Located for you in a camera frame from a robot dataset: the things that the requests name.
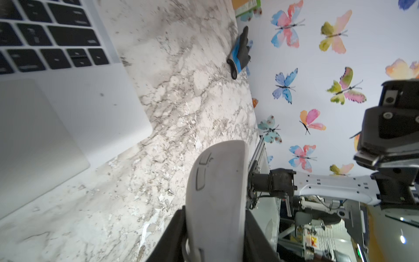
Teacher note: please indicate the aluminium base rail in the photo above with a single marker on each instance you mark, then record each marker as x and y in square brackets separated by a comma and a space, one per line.
[276, 185]

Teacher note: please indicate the green and white leaflet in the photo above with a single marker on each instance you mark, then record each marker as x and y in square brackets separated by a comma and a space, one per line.
[242, 7]

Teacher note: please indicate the silver laptop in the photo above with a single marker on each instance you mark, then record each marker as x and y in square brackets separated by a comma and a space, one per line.
[67, 102]

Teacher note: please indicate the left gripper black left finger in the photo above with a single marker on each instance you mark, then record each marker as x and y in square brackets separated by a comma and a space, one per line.
[169, 247]

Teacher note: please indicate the black and blue work glove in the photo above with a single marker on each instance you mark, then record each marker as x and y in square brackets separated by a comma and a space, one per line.
[239, 57]

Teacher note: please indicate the grey wireless mouse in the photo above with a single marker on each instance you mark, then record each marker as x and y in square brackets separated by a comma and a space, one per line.
[215, 203]

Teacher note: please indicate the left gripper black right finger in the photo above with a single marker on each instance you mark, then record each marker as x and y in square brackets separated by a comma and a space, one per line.
[256, 246]

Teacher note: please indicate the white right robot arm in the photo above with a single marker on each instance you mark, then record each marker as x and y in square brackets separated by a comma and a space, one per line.
[388, 145]

